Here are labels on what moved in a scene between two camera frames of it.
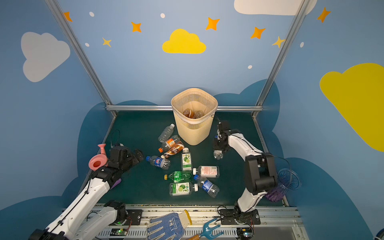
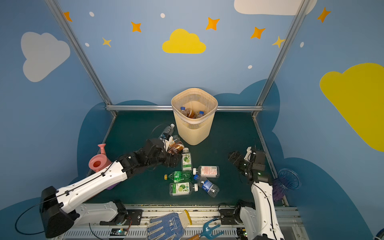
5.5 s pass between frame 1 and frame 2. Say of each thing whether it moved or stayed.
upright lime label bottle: stayed
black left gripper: moved
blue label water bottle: stayed
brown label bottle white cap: stayed
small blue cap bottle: moved
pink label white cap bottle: stayed
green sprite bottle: stayed
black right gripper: moved
